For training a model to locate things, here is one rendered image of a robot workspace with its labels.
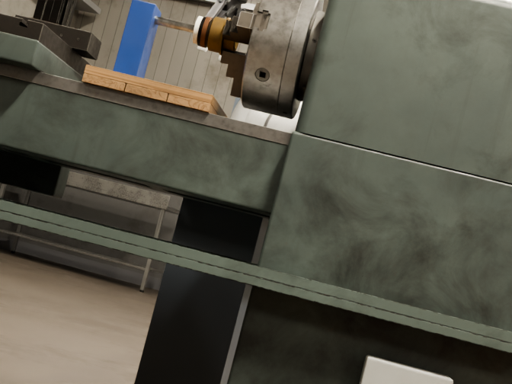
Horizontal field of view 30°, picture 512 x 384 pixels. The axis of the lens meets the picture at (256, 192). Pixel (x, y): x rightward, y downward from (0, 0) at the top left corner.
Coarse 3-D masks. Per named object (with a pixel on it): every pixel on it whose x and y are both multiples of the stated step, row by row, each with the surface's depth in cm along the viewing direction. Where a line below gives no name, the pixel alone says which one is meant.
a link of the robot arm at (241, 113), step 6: (240, 102) 290; (240, 108) 289; (246, 108) 287; (234, 114) 290; (240, 114) 288; (246, 114) 287; (252, 114) 285; (258, 114) 284; (264, 114) 283; (246, 120) 286; (252, 120) 285; (258, 120) 283; (264, 120) 282
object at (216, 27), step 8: (200, 24) 230; (208, 24) 230; (216, 24) 229; (224, 24) 229; (200, 32) 230; (208, 32) 230; (216, 32) 229; (200, 40) 231; (208, 40) 230; (216, 40) 229; (224, 40) 230; (208, 48) 232; (216, 48) 231; (224, 48) 232; (232, 48) 231
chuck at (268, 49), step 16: (272, 0) 219; (288, 0) 219; (272, 16) 217; (288, 16) 217; (256, 32) 216; (272, 32) 216; (288, 32) 216; (256, 48) 216; (272, 48) 216; (256, 64) 218; (272, 64) 217; (256, 80) 220; (272, 80) 219; (256, 96) 223; (272, 96) 222; (272, 112) 228
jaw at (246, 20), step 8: (240, 16) 219; (248, 16) 219; (256, 16) 219; (264, 16) 217; (232, 24) 224; (240, 24) 219; (248, 24) 219; (256, 24) 217; (264, 24) 217; (224, 32) 227; (232, 32) 224; (240, 32) 222; (248, 32) 221; (232, 40) 229; (240, 40) 228; (248, 40) 226
